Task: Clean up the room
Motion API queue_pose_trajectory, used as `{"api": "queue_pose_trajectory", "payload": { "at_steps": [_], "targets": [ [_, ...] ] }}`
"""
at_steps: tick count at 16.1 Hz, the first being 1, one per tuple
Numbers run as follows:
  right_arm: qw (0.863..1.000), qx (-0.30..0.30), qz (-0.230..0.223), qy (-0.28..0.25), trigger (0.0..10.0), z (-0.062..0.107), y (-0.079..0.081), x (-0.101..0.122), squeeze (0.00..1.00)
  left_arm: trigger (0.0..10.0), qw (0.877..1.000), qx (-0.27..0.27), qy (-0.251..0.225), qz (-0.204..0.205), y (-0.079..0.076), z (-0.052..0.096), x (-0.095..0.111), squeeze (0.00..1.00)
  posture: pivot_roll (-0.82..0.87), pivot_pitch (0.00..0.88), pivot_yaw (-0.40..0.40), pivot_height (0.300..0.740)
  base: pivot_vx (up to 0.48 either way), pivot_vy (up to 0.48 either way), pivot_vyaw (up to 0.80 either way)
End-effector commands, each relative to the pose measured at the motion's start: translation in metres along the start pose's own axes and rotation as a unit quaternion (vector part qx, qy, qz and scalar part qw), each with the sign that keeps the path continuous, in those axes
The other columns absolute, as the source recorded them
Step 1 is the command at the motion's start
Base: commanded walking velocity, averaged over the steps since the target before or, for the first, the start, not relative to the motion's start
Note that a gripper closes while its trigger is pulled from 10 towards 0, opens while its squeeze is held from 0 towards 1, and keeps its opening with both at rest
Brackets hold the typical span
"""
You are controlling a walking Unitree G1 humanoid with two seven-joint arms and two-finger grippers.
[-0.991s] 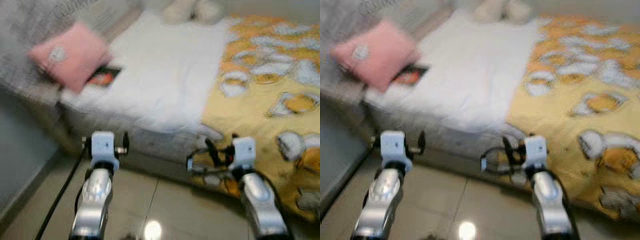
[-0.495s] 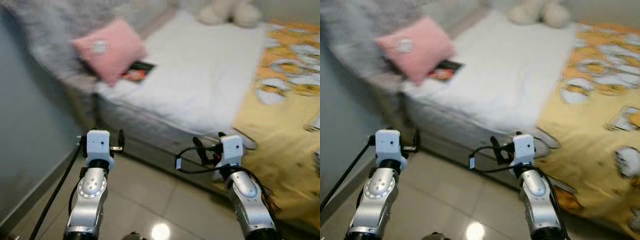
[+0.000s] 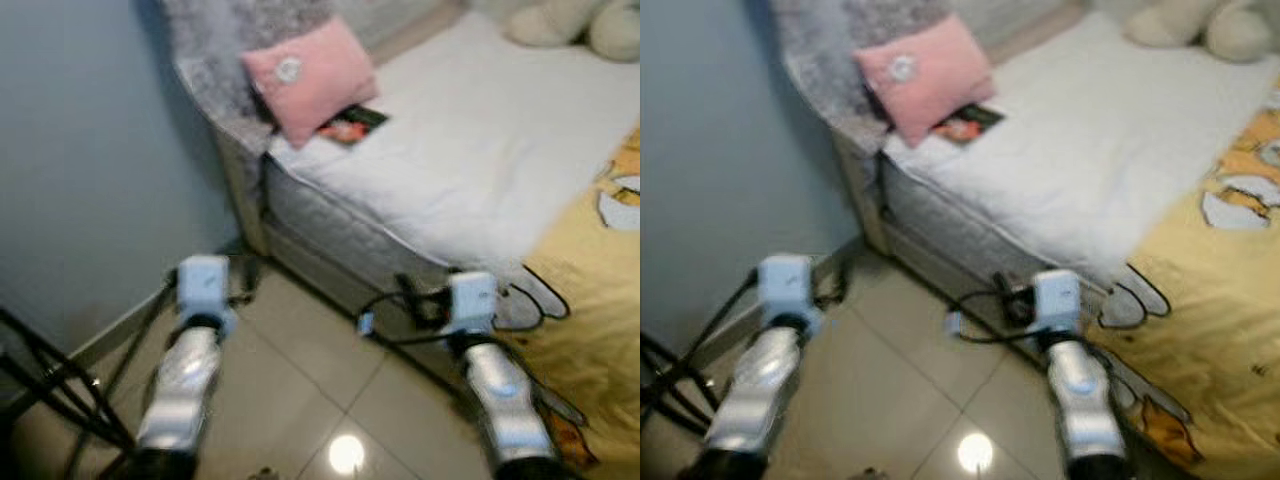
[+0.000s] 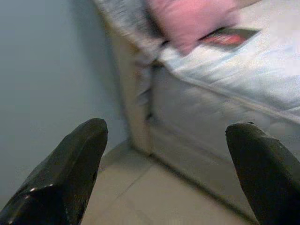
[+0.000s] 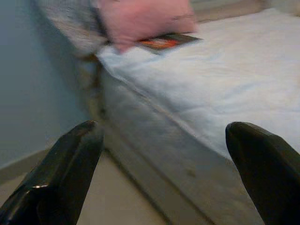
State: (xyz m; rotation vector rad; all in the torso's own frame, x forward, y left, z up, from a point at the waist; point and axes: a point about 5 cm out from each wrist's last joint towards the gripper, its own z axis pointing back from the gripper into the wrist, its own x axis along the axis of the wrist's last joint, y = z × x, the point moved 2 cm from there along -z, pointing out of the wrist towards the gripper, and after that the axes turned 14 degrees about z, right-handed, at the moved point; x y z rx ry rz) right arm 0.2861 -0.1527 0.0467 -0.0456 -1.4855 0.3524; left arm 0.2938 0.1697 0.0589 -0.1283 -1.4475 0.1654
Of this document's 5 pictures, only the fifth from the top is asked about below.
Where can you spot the quilted beige mattress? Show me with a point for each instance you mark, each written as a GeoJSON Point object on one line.
{"type": "Point", "coordinates": [152, 131]}

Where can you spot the beige bed headboard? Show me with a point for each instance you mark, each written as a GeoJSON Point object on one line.
{"type": "Point", "coordinates": [93, 93]}

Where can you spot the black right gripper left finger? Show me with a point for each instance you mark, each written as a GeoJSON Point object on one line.
{"type": "Point", "coordinates": [61, 178]}

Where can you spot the white bedsheet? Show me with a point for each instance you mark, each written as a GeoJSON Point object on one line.
{"type": "Point", "coordinates": [211, 82]}

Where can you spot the beige bed base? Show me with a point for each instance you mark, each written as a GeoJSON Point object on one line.
{"type": "Point", "coordinates": [150, 187]}

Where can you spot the pink pillow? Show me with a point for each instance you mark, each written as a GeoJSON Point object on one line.
{"type": "Point", "coordinates": [145, 18]}

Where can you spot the dark cover book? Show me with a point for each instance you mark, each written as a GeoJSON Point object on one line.
{"type": "Point", "coordinates": [171, 42]}

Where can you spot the grey patterned white blanket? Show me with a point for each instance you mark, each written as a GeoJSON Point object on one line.
{"type": "Point", "coordinates": [70, 21]}

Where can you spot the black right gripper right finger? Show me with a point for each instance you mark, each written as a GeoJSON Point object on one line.
{"type": "Point", "coordinates": [269, 178]}

